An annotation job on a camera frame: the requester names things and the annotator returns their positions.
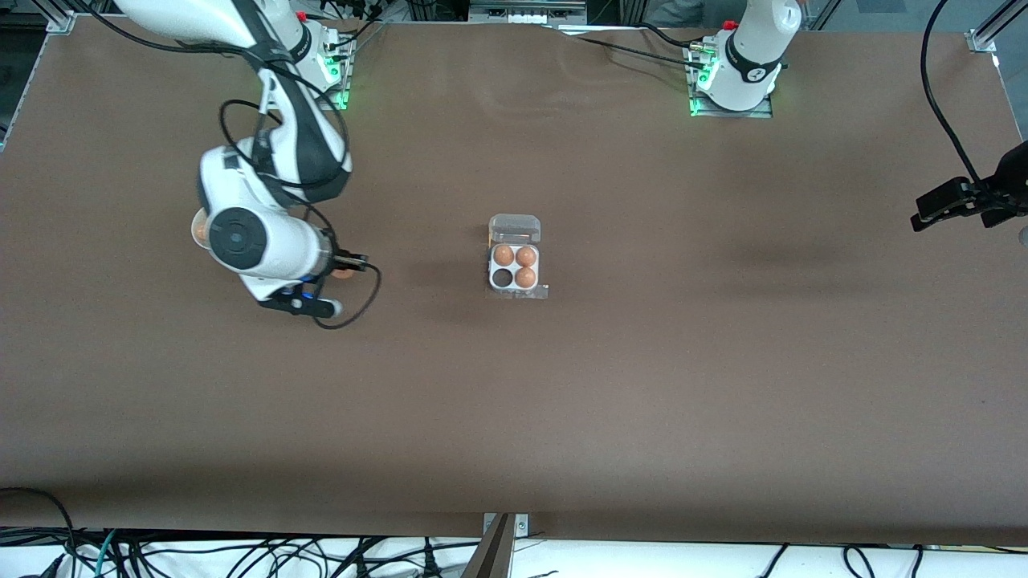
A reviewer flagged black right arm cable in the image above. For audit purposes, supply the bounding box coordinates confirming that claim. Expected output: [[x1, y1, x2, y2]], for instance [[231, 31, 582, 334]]
[[219, 48, 384, 331]]

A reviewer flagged clear tape strip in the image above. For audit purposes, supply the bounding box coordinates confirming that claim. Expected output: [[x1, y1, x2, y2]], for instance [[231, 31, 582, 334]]
[[486, 283, 551, 303]]

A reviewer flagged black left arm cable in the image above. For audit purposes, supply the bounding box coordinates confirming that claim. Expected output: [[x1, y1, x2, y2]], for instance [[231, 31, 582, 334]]
[[920, 0, 987, 187]]

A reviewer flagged teal cable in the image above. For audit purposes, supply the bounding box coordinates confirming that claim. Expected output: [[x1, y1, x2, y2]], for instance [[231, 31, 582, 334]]
[[90, 528, 120, 578]]

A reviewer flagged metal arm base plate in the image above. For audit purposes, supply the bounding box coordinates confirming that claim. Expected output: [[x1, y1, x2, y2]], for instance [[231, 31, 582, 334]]
[[684, 42, 774, 120], [309, 32, 354, 112]]

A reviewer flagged small metal bracket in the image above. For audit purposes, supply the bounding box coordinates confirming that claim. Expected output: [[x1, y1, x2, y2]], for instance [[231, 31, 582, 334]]
[[482, 513, 530, 538]]

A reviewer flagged clear plastic egg box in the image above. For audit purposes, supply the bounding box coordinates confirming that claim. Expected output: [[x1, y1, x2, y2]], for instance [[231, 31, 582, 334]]
[[487, 213, 544, 293]]

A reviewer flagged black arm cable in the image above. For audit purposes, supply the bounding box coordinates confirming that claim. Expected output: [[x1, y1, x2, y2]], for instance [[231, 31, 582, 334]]
[[920, 0, 987, 187], [219, 48, 384, 331]]

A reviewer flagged grey power strip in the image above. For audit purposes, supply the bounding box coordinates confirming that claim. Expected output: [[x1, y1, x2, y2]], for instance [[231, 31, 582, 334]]
[[469, 0, 589, 24]]

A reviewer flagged aluminium frame post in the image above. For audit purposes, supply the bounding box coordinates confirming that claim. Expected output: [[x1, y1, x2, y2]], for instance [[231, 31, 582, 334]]
[[966, 0, 1028, 54], [31, 0, 80, 35]]

